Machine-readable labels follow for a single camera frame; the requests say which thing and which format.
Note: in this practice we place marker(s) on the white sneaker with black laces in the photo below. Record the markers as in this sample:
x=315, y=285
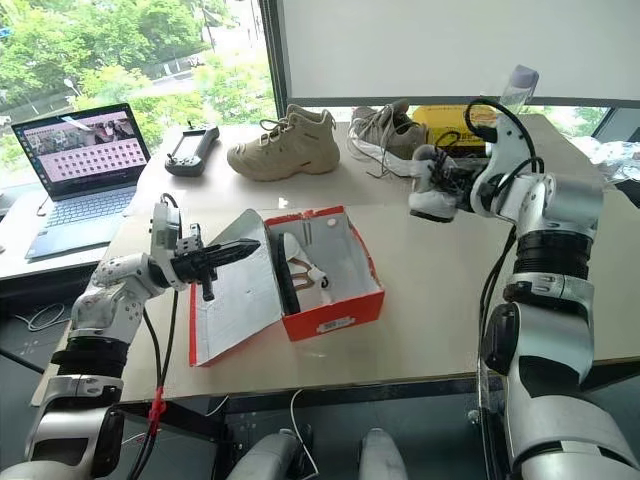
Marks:
x=432, y=202

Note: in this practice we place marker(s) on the yellow cardboard box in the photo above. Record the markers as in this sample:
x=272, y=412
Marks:
x=450, y=125

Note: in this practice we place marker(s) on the white sneaker with black sole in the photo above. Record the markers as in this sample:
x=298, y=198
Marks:
x=305, y=280

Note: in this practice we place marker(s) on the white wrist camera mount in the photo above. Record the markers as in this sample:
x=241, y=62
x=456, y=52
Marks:
x=165, y=230
x=505, y=165

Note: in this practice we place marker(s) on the beige high-top boot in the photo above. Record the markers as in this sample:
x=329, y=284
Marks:
x=285, y=150

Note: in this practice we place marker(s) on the grey open laptop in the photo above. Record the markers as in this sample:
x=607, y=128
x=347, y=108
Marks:
x=85, y=165

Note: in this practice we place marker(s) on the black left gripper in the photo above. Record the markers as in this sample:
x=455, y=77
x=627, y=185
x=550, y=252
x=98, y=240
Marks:
x=189, y=265

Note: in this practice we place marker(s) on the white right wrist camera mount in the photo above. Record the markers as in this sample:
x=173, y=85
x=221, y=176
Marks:
x=505, y=165

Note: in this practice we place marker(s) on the orange cardboard shoebox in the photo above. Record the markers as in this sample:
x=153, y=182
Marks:
x=345, y=310

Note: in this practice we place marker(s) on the grey sneaker with white laces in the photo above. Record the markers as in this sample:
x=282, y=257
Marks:
x=395, y=137

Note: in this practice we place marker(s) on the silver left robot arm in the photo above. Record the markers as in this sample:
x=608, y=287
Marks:
x=95, y=310

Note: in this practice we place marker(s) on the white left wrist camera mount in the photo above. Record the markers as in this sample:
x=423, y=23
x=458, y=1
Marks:
x=165, y=230

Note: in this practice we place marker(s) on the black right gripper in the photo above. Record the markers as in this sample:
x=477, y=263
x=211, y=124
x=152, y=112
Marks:
x=470, y=190

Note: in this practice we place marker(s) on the clear plastic bag pile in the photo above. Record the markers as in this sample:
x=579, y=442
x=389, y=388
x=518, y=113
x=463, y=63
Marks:
x=615, y=155

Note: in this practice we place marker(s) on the grey rounded robot leg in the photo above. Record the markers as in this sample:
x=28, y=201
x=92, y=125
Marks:
x=382, y=457
x=270, y=457

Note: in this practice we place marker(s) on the clear bottle with purple cap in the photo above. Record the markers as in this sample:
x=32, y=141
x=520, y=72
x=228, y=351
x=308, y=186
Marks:
x=520, y=85

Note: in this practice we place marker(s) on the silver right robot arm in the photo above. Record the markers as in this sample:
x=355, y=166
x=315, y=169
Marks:
x=555, y=320

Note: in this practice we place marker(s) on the dark window frame post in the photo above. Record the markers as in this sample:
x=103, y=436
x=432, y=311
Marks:
x=274, y=55

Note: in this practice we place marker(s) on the black handheld remote controller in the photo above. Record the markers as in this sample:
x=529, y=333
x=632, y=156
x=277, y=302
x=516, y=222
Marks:
x=192, y=150

